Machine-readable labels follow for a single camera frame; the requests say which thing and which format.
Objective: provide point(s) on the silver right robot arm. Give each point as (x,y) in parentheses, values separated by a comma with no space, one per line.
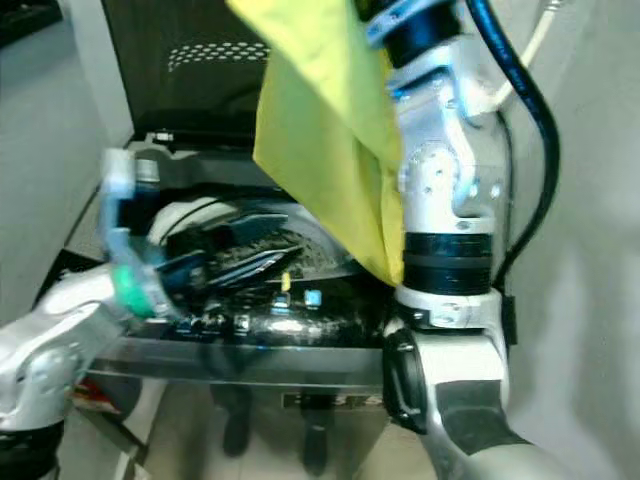
(445,170)

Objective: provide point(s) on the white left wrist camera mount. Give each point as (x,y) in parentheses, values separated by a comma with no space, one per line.
(117,185)

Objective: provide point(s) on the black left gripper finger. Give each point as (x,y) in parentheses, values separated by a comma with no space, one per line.
(235,230)
(240,265)

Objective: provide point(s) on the yellow garment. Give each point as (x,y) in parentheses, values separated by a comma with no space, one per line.
(320,130)

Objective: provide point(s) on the black window frame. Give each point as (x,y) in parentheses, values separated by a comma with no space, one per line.
(25,18)

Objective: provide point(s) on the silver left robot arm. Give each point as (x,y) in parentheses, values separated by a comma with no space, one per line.
(50,340)

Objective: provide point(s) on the silver top-load washing machine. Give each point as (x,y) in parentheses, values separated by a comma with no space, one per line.
(260,350)

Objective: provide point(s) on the dark washing machine lid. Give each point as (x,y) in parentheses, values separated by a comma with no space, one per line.
(180,90)

